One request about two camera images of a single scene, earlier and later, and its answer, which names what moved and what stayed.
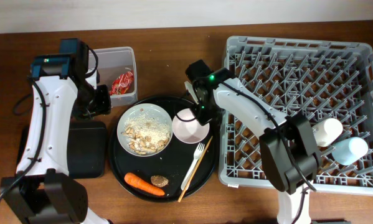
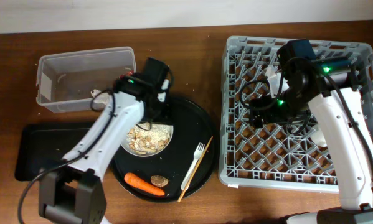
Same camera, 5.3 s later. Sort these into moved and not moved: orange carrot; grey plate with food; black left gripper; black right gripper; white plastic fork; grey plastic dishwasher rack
Moved: black right gripper; black left gripper
Not moved: grey plastic dishwasher rack; orange carrot; white plastic fork; grey plate with food
